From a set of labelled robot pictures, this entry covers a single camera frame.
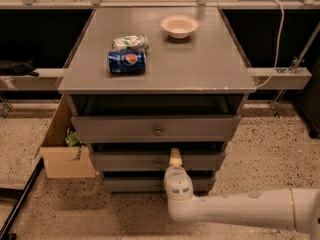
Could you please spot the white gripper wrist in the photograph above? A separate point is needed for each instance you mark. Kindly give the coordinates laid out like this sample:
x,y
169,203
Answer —
x,y
178,180

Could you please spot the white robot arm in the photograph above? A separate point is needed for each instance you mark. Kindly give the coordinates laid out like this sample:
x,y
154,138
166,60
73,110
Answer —
x,y
292,209

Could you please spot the grey bottom drawer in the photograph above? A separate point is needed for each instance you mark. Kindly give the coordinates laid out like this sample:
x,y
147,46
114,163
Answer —
x,y
151,184

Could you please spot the grey drawer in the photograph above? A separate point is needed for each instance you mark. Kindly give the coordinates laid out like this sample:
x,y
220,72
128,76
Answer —
x,y
104,161
151,184
142,129

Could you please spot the grey middle drawer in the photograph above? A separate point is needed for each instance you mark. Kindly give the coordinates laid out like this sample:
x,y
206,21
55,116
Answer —
x,y
104,161

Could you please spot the grey top drawer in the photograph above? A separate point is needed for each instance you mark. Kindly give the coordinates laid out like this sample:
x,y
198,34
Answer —
x,y
142,129

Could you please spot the grey drawer cabinet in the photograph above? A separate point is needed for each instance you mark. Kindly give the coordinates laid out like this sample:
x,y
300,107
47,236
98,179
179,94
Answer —
x,y
188,98

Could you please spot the green packet in box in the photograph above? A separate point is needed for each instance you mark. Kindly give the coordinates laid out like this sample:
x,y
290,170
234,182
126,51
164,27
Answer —
x,y
73,140

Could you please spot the blue pepsi can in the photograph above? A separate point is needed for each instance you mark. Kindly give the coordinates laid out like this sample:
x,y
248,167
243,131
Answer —
x,y
126,61

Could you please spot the brown cardboard box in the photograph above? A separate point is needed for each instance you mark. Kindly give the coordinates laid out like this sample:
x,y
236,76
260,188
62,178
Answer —
x,y
61,160

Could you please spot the crushed green white can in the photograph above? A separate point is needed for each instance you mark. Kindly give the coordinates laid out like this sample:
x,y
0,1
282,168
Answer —
x,y
135,42

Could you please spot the white paper bowl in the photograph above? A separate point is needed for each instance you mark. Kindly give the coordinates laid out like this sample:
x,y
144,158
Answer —
x,y
179,26

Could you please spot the black metal floor bar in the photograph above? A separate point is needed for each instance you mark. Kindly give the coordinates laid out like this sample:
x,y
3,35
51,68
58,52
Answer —
x,y
19,197

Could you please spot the black object on rail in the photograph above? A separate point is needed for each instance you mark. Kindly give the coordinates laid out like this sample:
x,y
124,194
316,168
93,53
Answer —
x,y
17,68

